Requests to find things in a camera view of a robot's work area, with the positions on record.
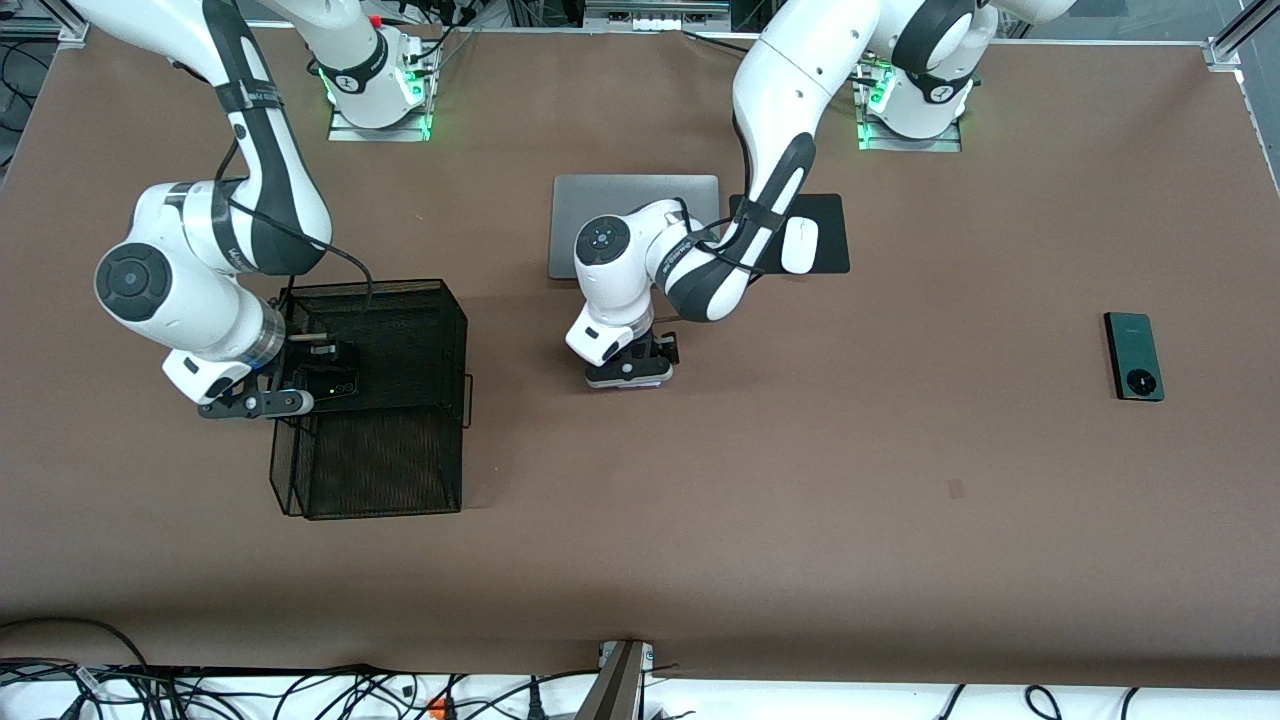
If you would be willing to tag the white computer mouse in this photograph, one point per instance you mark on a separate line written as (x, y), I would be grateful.
(803, 250)

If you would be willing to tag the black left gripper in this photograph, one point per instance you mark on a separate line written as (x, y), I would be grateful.
(659, 346)

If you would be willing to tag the white power strip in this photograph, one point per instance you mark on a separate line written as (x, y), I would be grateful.
(655, 20)

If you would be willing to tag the black mouse pad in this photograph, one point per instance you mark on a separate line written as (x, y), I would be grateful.
(830, 250)

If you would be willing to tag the dark green smartphone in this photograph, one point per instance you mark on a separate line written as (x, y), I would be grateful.
(1130, 345)

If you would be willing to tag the aluminium frame profile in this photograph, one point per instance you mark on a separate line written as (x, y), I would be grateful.
(1222, 52)
(70, 30)

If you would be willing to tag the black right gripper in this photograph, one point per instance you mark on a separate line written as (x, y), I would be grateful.
(300, 356)

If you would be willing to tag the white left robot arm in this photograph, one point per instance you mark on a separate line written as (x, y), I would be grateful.
(800, 80)

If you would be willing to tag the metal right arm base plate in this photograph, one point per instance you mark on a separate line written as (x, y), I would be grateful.
(380, 136)

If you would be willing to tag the black mesh two-tier tray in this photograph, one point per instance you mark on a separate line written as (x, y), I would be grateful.
(400, 470)

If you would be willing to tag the silver closed laptop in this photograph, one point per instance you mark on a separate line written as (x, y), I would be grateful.
(620, 200)

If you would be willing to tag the grey metal camera post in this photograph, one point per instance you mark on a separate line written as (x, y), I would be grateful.
(615, 690)

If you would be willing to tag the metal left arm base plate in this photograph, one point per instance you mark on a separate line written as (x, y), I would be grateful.
(945, 146)

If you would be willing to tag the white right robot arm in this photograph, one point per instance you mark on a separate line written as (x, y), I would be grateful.
(180, 290)

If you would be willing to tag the lilac white flip phone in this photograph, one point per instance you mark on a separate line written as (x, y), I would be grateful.
(655, 387)

